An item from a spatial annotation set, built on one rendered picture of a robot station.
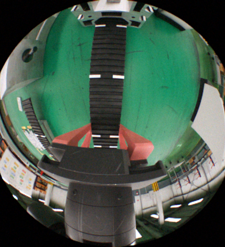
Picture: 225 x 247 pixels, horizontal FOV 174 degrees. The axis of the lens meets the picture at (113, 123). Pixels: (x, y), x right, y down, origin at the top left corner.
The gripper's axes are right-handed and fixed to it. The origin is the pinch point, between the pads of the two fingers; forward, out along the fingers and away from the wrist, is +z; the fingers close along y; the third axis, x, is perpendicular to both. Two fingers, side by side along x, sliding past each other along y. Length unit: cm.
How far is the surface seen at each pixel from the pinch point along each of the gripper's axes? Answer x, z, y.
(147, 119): -0.5, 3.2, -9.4
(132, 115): -1.3, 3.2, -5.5
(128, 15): -19.4, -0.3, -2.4
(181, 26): -27.5, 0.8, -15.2
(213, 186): 327, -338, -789
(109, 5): -21.4, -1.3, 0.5
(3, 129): 17, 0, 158
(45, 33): -21.7, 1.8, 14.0
